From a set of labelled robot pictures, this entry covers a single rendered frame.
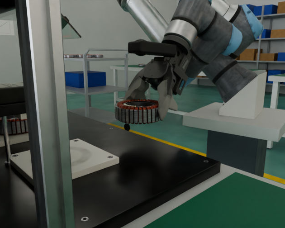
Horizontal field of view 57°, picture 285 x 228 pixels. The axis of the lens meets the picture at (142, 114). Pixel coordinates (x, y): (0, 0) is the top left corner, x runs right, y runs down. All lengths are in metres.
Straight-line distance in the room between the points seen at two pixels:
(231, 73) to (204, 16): 0.34
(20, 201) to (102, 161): 0.15
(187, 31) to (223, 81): 0.38
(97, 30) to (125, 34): 0.89
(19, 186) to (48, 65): 0.25
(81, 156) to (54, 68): 0.28
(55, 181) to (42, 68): 0.11
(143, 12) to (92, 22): 6.01
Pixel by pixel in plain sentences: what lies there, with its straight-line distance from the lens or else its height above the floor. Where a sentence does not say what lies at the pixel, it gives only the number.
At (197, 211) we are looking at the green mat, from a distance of 0.41.
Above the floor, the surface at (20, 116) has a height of 0.88.
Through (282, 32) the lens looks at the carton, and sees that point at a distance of 6.70.
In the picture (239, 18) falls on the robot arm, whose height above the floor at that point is 1.08.
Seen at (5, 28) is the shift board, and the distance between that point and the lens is 6.02.
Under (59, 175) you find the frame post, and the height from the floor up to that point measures 0.85.
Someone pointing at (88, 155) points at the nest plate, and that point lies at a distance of 0.51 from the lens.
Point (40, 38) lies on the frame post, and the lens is 0.25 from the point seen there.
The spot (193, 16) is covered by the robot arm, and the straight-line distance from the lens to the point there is 0.68.
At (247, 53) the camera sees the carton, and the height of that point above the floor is 0.94.
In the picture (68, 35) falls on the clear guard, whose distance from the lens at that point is 0.75.
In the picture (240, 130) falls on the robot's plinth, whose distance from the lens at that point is 0.90.
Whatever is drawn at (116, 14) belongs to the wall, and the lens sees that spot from 7.32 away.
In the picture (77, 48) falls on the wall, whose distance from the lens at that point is 6.60.
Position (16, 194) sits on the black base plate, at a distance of 0.44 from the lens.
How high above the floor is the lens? 0.97
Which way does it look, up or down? 13 degrees down
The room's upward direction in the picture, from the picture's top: straight up
